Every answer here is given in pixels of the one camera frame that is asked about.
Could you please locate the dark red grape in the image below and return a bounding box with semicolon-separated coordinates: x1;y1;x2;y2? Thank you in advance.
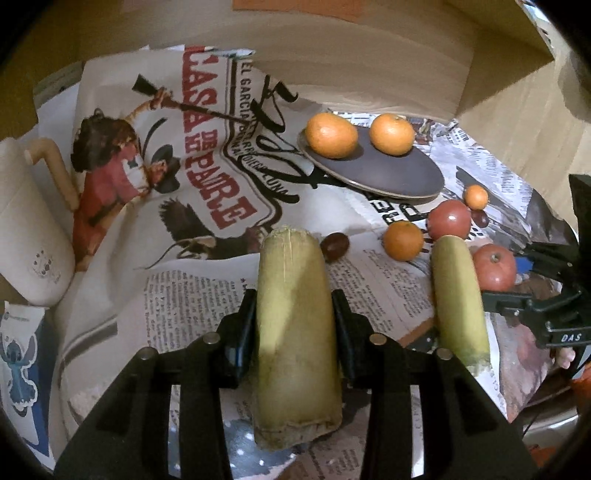
321;232;349;263

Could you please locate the blue stitch sticker card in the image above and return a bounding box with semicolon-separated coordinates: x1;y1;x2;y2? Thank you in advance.
1;301;52;458

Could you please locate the dark round plate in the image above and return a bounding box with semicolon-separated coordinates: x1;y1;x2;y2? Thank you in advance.
297;126;445;201

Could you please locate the orange on plate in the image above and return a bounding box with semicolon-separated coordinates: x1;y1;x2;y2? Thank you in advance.
304;112;359;159
370;113;416;156

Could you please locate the orange sticky note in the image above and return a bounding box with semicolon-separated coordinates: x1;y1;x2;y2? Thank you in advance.
232;0;366;22

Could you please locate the small orange mandarin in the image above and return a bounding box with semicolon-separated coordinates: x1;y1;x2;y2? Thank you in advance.
383;221;424;262

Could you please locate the right orange on plate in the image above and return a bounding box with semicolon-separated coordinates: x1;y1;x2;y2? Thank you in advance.
370;113;416;156

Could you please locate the red tomato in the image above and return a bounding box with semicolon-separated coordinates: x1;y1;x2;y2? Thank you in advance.
427;200;472;241
472;244;517;292

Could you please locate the left orange on plate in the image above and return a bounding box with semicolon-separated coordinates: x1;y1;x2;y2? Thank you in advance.
304;112;359;159

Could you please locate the orange sleeve forearm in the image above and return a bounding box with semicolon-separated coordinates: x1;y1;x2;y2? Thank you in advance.
570;364;591;411

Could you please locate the small mandarin at right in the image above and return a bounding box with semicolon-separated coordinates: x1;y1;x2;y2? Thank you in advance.
464;184;489;211

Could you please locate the person's right hand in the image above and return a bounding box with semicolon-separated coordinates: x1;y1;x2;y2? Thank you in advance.
552;347;576;370

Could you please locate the illustrated casa newspaper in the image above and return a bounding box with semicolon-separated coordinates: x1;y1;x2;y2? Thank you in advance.
70;48;370;271

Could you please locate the black white newspaper sheet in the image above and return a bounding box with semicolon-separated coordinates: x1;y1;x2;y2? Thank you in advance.
53;99;575;479

